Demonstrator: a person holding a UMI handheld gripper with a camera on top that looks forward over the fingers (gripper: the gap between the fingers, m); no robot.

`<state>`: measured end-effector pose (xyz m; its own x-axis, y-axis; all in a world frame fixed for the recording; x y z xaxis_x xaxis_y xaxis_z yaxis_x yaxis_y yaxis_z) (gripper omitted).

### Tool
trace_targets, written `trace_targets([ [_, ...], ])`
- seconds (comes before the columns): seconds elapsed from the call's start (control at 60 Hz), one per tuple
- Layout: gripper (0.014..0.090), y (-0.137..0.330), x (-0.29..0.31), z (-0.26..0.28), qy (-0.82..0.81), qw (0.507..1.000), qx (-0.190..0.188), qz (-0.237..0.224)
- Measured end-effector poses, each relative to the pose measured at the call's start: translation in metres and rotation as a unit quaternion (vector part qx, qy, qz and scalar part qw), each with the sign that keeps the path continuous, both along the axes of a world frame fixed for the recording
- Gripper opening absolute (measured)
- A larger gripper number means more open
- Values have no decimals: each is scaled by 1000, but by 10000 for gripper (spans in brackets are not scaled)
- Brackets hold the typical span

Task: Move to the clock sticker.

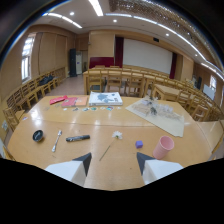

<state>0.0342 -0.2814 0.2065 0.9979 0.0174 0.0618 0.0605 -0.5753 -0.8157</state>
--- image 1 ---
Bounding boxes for pink plastic cup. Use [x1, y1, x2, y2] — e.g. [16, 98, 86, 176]
[152, 135, 175, 160]

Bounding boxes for red notebook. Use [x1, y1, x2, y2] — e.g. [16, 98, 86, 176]
[60, 96, 78, 108]

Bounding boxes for dark red curtain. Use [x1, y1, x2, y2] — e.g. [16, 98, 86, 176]
[114, 36, 125, 69]

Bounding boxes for red pouch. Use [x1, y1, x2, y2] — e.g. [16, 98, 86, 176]
[49, 95, 69, 106]

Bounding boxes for beige paper sheet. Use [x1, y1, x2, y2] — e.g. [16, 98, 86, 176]
[125, 97, 186, 138]

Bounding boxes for white projection screen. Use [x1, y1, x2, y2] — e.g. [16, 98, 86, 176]
[122, 38, 174, 75]

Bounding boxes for small wooden desk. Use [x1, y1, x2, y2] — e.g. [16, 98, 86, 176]
[152, 83, 188, 101]

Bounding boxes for orange notebook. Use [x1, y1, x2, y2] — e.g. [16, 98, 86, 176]
[74, 96, 89, 107]

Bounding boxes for black marker pen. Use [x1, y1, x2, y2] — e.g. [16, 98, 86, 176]
[65, 134, 91, 143]

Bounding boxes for white book with dark print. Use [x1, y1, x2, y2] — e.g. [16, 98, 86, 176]
[88, 91, 124, 107]

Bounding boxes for wooden chair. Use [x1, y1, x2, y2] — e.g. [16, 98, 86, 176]
[125, 70, 146, 98]
[86, 68, 104, 95]
[105, 69, 124, 94]

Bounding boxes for white artificial flower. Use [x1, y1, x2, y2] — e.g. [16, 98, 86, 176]
[98, 130, 124, 162]

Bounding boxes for long wooden desk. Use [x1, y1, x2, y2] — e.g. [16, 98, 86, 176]
[82, 67, 171, 96]

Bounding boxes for red lectern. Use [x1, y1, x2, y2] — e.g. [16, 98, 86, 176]
[88, 56, 115, 70]

